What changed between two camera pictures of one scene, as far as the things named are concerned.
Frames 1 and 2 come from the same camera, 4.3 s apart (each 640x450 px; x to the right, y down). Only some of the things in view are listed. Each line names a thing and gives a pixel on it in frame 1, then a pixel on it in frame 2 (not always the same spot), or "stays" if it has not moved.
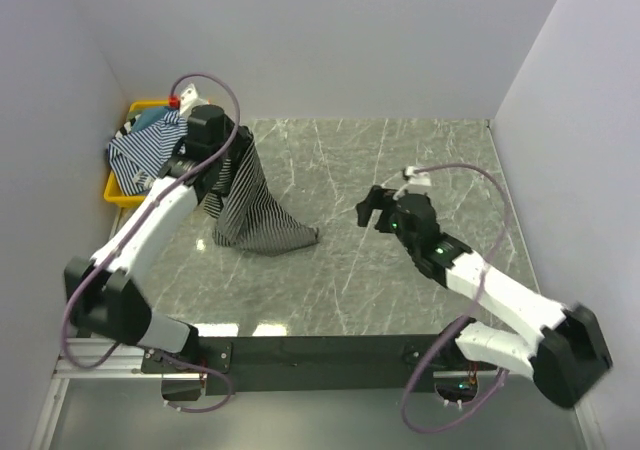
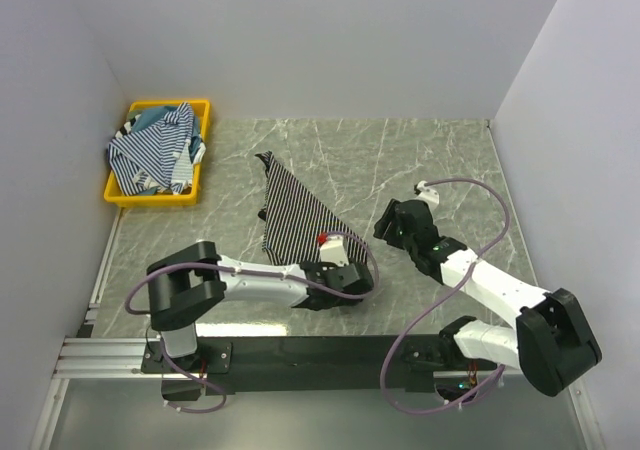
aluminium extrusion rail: (126, 362) stays
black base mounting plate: (314, 364) stays
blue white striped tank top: (140, 154) stays
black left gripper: (241, 141) → (345, 301)
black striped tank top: (250, 216) → (296, 223)
